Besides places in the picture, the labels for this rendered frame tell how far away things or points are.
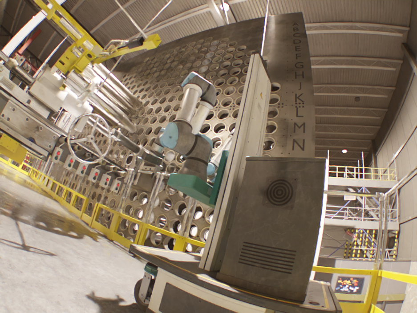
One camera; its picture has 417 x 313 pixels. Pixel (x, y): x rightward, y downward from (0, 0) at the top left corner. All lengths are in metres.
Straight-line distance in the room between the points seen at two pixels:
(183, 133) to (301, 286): 0.80
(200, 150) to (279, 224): 0.51
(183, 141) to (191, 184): 0.21
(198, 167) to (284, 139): 2.11
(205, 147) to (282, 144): 2.00
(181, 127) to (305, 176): 0.59
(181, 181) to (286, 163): 0.46
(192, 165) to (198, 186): 0.11
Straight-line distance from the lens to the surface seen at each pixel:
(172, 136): 0.92
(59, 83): 2.43
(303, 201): 0.74
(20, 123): 2.22
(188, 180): 0.89
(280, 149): 2.84
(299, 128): 2.99
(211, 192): 0.99
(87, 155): 2.30
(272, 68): 4.01
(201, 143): 0.98
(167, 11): 11.06
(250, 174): 0.82
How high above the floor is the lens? 0.49
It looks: 21 degrees up
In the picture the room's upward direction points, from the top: 16 degrees clockwise
